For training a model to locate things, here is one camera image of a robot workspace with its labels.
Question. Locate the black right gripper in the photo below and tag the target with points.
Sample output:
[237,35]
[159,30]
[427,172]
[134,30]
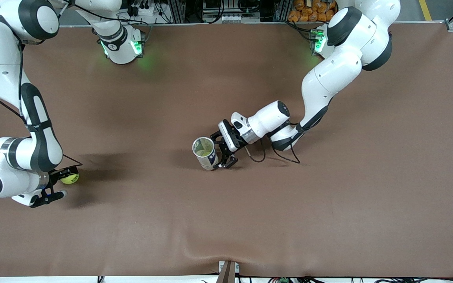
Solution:
[56,175]

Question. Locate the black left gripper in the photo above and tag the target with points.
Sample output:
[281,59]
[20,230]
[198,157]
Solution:
[223,148]

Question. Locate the Wilson tennis ball can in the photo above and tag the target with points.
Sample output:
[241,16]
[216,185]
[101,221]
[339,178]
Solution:
[210,161]

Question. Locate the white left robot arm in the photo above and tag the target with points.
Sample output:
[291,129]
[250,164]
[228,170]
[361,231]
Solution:
[328,78]

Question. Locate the brown table cover mat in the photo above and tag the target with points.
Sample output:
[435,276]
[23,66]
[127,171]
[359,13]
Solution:
[226,220]

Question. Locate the green plug connector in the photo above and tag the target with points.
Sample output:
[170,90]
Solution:
[283,280]

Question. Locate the white power strip with plugs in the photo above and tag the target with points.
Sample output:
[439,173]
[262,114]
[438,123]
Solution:
[151,12]

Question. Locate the orange bag pile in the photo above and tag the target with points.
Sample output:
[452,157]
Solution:
[305,13]

